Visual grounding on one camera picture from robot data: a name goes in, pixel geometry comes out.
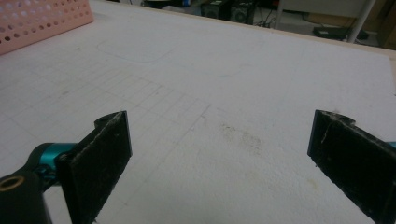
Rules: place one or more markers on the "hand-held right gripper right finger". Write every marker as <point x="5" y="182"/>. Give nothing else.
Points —
<point x="355" y="161"/>

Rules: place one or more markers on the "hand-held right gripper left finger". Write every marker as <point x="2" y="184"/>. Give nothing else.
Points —
<point x="96" y="168"/>

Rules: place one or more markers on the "black flat device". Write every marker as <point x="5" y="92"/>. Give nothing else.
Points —
<point x="333" y="32"/>

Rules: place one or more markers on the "white desk leg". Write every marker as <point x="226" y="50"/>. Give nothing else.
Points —
<point x="361" y="20"/>
<point x="278" y="14"/>

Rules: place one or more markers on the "white foam mat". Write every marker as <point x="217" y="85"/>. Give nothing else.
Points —
<point x="233" y="77"/>

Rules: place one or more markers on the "pink perforated plastic basket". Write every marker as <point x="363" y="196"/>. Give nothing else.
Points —
<point x="37" y="21"/>

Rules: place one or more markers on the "black computer tower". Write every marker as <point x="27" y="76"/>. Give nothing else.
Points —
<point x="244" y="12"/>
<point x="214" y="9"/>

